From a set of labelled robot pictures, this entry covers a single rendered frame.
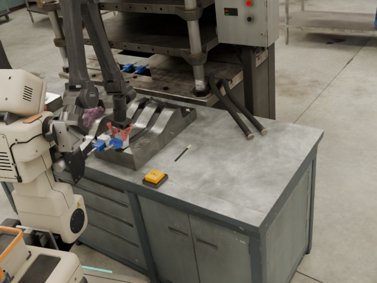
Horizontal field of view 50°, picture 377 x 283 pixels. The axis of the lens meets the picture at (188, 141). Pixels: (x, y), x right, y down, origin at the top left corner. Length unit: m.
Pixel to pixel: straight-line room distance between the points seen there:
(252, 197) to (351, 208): 1.28
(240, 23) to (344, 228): 1.35
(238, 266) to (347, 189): 1.31
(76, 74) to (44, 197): 0.49
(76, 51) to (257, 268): 1.08
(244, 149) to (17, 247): 1.01
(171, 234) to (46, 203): 0.60
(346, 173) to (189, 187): 1.62
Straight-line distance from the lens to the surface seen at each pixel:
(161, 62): 2.68
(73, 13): 1.49
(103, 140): 1.85
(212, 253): 1.83
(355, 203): 2.80
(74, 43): 1.48
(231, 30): 2.24
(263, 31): 2.16
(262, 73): 2.95
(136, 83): 2.68
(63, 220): 1.68
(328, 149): 3.27
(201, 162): 1.77
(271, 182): 1.64
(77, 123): 1.40
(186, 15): 2.18
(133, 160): 1.77
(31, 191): 1.64
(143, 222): 2.01
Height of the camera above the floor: 1.83
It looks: 32 degrees down
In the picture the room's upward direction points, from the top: 9 degrees counter-clockwise
